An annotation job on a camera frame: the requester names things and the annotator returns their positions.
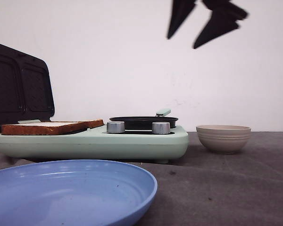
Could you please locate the black round frying pan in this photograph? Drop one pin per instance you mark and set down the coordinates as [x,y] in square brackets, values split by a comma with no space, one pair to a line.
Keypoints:
[145,122]

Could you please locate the blue plastic plate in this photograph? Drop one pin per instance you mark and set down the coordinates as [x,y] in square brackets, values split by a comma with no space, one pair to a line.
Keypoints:
[75,193]

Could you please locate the breakfast maker hinged lid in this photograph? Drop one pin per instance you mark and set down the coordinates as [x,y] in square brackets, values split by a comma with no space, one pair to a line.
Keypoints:
[25,88]

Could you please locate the right silver control knob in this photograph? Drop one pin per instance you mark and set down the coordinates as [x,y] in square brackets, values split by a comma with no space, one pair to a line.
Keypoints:
[161,128]

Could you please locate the beige ribbed ceramic bowl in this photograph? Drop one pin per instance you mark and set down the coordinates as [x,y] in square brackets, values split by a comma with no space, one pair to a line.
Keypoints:
[223,138]

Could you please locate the silver control knob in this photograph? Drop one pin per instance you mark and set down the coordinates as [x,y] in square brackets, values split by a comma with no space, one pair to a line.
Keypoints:
[161,128]
[116,127]

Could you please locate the left silver control knob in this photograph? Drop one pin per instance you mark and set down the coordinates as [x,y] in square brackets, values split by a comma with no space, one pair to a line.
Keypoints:
[116,127]

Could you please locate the white bread slice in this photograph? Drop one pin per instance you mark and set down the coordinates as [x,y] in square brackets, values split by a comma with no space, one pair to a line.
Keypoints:
[89,123]
[43,128]

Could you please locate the mint green breakfast maker base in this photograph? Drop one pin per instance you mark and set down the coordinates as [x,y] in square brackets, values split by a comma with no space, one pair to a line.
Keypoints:
[96,143]

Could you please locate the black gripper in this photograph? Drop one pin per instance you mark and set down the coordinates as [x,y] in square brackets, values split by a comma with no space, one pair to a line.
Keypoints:
[223,18]

